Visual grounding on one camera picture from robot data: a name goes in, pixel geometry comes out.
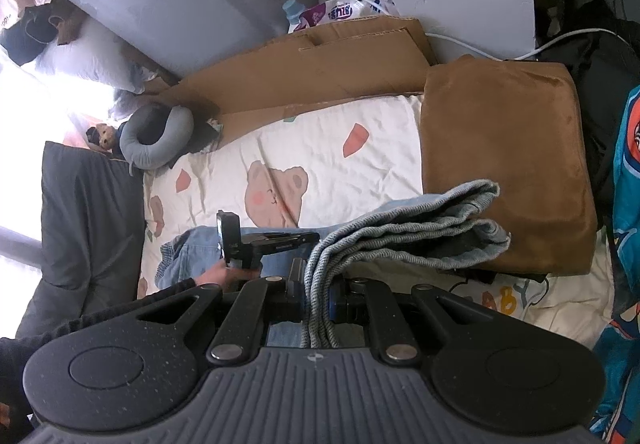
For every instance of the black bag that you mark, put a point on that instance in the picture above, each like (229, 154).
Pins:
(25, 37)

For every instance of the brown folded cloth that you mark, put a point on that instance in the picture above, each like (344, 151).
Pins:
(500, 149)

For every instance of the white purple detergent bag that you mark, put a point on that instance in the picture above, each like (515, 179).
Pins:
(345, 14)

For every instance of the light blue denim pants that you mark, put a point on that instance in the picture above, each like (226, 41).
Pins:
(195, 249)

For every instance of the clear plastic bag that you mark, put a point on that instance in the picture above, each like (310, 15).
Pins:
(130, 104)

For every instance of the dark grey pillow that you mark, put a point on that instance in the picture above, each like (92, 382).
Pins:
(85, 224)

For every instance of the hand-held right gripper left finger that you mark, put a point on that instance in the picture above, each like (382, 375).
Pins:
(296, 294)

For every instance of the white detergent bottle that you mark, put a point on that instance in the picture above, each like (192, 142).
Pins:
(292, 12)

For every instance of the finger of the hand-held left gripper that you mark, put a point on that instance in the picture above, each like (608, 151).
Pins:
(309, 239)

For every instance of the small doll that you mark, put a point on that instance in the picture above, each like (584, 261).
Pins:
(104, 137)

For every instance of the grey neck pillow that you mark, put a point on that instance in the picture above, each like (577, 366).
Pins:
(145, 157)

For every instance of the flat cardboard sheet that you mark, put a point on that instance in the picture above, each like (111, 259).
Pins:
(325, 69)

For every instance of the black cloth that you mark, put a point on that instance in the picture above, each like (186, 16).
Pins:
(200, 139)

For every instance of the teal cartoon print cloth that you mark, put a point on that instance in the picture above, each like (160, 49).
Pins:
(625, 224)

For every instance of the white pillow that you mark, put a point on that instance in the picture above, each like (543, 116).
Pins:
(90, 54)

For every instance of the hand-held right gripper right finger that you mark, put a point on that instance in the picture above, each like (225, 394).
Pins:
(332, 306)

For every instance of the person's left hand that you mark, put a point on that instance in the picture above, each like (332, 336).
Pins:
(220, 274)

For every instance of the cream bear print bed sheet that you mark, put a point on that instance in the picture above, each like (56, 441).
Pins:
(325, 159)

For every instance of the person's left forearm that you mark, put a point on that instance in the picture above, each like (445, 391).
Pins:
(100, 314)

